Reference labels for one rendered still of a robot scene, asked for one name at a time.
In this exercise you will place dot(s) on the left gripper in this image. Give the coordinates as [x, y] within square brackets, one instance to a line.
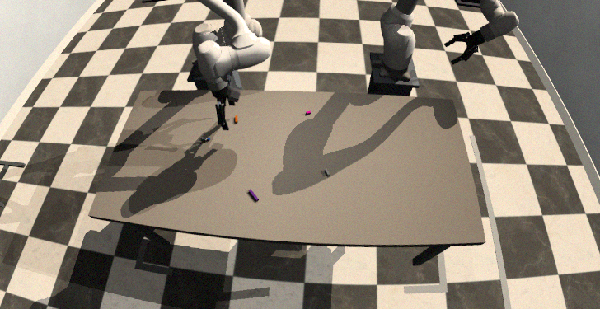
[471, 41]

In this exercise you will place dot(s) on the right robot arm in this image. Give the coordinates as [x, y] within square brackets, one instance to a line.
[246, 50]

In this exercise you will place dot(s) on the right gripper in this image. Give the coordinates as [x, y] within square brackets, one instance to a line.
[221, 96]

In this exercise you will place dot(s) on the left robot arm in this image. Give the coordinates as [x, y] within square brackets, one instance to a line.
[400, 39]

